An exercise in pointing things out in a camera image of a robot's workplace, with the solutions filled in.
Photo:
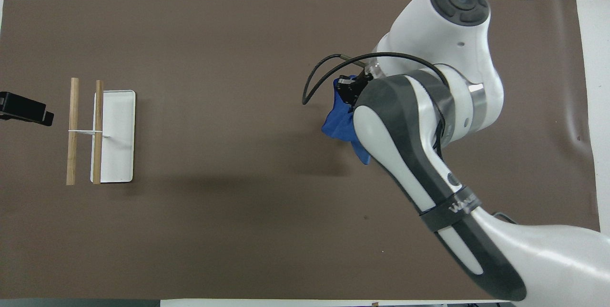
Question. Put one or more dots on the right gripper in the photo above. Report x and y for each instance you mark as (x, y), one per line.
(351, 89)

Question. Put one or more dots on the blue towel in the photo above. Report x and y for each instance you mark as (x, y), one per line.
(339, 123)

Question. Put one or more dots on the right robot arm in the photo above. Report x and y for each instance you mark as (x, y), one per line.
(429, 25)

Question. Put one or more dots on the white rack with wooden bars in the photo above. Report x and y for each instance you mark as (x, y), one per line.
(116, 135)

